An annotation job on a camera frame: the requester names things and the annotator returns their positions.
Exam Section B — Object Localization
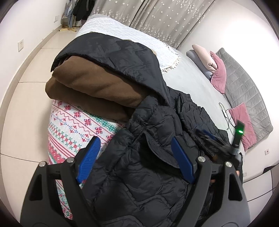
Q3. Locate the black quilted puffer jacket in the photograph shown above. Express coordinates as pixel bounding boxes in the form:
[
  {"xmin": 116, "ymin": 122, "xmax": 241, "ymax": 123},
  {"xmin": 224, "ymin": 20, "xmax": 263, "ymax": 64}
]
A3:
[{"xmin": 45, "ymin": 32, "xmax": 229, "ymax": 226}]

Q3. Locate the right hand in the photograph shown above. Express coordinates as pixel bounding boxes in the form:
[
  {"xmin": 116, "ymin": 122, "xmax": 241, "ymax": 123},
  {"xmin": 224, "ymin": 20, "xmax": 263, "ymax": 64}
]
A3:
[{"xmin": 210, "ymin": 156, "xmax": 240, "ymax": 184}]

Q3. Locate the black tracker with green light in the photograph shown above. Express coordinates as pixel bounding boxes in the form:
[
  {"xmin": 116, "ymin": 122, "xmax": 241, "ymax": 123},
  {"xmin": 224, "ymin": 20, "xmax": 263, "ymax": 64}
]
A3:
[{"xmin": 231, "ymin": 120, "xmax": 244, "ymax": 156}]

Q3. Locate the patterned knit blanket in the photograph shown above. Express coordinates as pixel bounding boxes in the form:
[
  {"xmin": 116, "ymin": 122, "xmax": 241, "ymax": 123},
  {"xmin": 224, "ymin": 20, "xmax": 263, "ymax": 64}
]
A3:
[{"xmin": 46, "ymin": 98, "xmax": 127, "ymax": 221}]

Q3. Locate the pink pillow near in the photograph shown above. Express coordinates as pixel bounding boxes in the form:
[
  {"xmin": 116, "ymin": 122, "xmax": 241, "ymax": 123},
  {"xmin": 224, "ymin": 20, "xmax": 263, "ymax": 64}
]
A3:
[{"xmin": 229, "ymin": 103, "xmax": 257, "ymax": 151}]

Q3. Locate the pink pillow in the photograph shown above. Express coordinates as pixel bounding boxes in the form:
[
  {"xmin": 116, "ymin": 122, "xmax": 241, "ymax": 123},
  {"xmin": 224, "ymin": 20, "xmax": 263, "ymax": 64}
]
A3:
[
  {"xmin": 229, "ymin": 103, "xmax": 257, "ymax": 151},
  {"xmin": 210, "ymin": 51, "xmax": 227, "ymax": 94}
]

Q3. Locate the grey padded headboard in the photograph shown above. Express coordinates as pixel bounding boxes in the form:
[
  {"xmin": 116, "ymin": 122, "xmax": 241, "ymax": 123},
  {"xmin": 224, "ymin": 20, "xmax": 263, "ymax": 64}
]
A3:
[{"xmin": 216, "ymin": 48, "xmax": 273, "ymax": 144}]

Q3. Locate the pink pillow far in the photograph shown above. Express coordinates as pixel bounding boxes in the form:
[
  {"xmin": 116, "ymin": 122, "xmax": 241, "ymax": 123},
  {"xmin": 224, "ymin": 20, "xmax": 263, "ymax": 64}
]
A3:
[{"xmin": 210, "ymin": 51, "xmax": 227, "ymax": 94}]

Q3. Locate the white bed sheet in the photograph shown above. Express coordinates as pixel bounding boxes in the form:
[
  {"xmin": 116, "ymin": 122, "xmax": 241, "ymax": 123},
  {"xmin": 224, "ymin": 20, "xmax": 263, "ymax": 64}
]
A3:
[{"xmin": 160, "ymin": 46, "xmax": 246, "ymax": 158}]

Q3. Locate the beige pillow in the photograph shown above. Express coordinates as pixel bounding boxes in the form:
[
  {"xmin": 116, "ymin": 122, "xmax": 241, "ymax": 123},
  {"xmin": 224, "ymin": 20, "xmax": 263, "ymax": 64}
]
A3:
[{"xmin": 192, "ymin": 44, "xmax": 217, "ymax": 72}]

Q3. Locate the lavender grey pillow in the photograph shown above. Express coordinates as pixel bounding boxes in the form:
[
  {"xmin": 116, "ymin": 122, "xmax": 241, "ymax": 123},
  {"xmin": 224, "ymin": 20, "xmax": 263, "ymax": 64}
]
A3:
[{"xmin": 186, "ymin": 50, "xmax": 213, "ymax": 80}]

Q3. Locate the white quilted bedspread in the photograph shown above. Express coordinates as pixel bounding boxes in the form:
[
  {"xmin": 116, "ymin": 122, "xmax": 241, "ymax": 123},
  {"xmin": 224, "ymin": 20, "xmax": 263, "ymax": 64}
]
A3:
[{"xmin": 76, "ymin": 14, "xmax": 181, "ymax": 72}]

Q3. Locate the grey star curtain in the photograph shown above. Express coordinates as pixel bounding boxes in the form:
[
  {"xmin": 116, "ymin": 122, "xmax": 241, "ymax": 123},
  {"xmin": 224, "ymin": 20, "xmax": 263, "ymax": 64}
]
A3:
[{"xmin": 92, "ymin": 0, "xmax": 215, "ymax": 49}]

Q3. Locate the black charging cable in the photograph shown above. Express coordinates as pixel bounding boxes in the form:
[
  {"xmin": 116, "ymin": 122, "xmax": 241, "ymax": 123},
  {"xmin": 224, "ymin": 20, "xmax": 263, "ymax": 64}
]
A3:
[{"xmin": 218, "ymin": 102, "xmax": 238, "ymax": 131}]

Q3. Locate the wall socket left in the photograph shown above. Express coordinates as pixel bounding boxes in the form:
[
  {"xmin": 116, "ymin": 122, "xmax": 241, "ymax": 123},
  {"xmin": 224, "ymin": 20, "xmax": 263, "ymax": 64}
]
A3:
[{"xmin": 17, "ymin": 39, "xmax": 24, "ymax": 52}]

